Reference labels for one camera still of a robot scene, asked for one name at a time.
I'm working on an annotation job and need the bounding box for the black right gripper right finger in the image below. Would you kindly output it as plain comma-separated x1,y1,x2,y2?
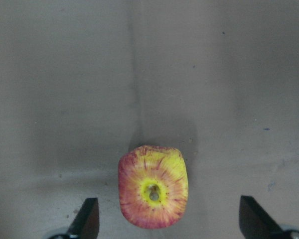
239,195,299,239

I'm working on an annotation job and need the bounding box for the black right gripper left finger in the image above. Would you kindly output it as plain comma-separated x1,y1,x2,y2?
46,198,100,239

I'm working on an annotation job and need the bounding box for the red yellow apple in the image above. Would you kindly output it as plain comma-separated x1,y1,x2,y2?
118,145,189,229

